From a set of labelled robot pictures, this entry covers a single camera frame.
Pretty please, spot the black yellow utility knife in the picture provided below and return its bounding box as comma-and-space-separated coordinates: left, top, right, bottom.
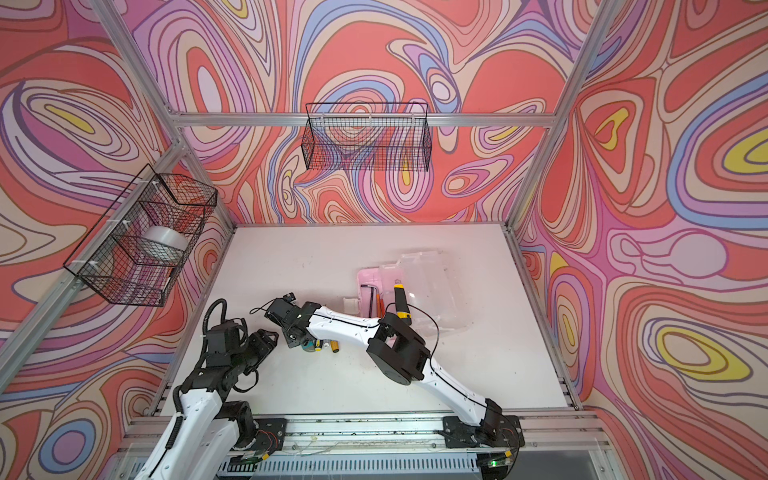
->
393, 283, 412, 325

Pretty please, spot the black wire basket left wall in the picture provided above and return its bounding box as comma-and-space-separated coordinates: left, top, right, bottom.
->
63, 165, 218, 307

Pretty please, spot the black wire basket wall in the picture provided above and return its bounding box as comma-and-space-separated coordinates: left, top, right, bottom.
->
301, 101, 433, 173
63, 165, 218, 307

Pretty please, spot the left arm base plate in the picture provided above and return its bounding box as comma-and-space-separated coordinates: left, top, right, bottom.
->
202, 418, 288, 453

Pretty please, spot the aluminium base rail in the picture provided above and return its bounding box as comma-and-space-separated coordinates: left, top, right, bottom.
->
107, 410, 625, 480

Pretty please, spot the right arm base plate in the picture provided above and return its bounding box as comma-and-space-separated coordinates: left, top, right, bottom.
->
436, 415, 525, 450

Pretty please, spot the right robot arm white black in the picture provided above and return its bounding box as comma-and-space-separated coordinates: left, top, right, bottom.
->
265, 293, 504, 446

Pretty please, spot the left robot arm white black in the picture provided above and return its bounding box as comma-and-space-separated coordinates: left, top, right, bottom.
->
136, 320, 279, 479

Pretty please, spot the pink translucent plastic tool box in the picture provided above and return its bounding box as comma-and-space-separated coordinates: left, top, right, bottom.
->
343, 250, 468, 336

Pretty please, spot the black wire basket back wall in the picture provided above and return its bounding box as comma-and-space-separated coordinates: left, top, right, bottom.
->
301, 101, 433, 173

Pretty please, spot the grey duct tape roll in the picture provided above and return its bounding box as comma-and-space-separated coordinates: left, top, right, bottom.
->
142, 225, 189, 251

